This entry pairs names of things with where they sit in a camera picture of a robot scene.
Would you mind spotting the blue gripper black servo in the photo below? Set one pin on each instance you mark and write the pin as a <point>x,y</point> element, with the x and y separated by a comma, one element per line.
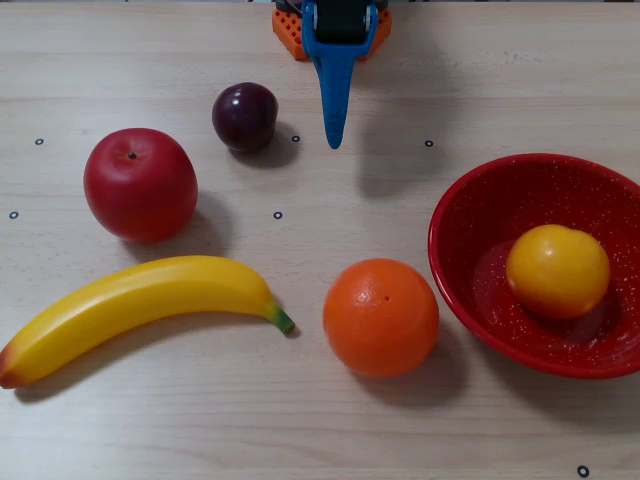
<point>339,49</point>

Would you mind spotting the yellow orange toy peach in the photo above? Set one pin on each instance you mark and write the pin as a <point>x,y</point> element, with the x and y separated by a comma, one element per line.
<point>557,272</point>

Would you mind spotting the orange robot base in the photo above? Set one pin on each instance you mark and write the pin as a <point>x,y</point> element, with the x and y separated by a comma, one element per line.
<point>285,30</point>

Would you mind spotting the red speckled bowl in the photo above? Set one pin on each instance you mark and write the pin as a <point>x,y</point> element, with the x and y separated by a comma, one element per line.
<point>465,225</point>

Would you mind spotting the dark purple toy plum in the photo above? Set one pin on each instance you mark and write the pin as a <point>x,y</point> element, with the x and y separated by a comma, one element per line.
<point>244,117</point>

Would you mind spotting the red toy apple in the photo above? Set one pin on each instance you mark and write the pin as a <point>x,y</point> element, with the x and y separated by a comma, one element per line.
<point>140,185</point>

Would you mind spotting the toy orange fruit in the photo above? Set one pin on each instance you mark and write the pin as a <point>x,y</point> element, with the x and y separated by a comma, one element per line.
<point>381,317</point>

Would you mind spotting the yellow toy banana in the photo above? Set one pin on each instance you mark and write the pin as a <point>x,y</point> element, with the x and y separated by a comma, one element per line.
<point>140,295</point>

